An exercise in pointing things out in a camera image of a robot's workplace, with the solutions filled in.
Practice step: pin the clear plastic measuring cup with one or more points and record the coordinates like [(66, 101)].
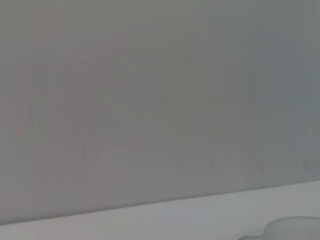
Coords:
[(292, 228)]

